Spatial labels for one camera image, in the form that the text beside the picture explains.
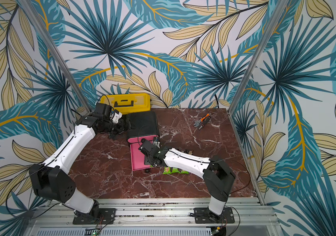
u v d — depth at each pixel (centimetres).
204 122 113
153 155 63
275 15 71
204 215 72
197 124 110
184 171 87
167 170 88
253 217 77
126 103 101
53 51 82
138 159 89
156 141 75
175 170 88
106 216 73
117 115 76
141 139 84
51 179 41
